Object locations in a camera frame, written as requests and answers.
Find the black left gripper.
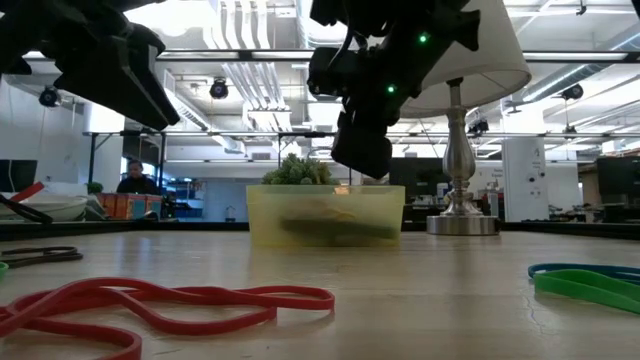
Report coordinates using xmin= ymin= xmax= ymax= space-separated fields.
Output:
xmin=54 ymin=0 xmax=181 ymax=132

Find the large black rubber band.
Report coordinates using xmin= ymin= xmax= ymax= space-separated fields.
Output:
xmin=0 ymin=245 xmax=85 ymax=268

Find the red rubber band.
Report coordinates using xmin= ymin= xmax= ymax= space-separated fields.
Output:
xmin=0 ymin=319 xmax=144 ymax=360
xmin=0 ymin=277 xmax=336 ymax=337

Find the blue rubber band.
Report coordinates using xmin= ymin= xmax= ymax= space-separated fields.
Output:
xmin=527 ymin=262 xmax=640 ymax=284

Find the yellow translucent plastic bin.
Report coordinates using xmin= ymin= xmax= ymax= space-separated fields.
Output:
xmin=245 ymin=184 xmax=408 ymax=250

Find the white shade silver table lamp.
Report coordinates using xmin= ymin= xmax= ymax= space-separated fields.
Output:
xmin=399 ymin=0 xmax=533 ymax=237

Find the person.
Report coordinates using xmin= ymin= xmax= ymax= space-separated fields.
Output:
xmin=115 ymin=158 xmax=159 ymax=196

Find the black monitor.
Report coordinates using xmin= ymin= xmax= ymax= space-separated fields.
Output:
xmin=388 ymin=157 xmax=451 ymax=199
xmin=0 ymin=158 xmax=39 ymax=194

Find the orange box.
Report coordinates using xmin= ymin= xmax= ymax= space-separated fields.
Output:
xmin=97 ymin=193 xmax=164 ymax=221

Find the green artificial succulent plant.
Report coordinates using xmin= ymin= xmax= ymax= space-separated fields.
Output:
xmin=261 ymin=153 xmax=335 ymax=186

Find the white bowl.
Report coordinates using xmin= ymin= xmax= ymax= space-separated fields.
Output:
xmin=0 ymin=194 xmax=89 ymax=223

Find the red strip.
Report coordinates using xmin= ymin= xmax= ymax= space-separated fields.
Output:
xmin=9 ymin=181 xmax=46 ymax=204

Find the white pillar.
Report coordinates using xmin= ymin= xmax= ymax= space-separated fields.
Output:
xmin=501 ymin=137 xmax=549 ymax=223

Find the black cabinet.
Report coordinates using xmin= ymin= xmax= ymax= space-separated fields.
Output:
xmin=597 ymin=155 xmax=640 ymax=224

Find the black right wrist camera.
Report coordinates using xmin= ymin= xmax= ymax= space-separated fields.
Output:
xmin=307 ymin=47 xmax=361 ymax=99

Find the black background workstation frame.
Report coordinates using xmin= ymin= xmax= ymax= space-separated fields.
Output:
xmin=82 ymin=129 xmax=354 ymax=196

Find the black strap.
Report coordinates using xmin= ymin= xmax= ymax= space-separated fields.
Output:
xmin=0 ymin=193 xmax=55 ymax=225

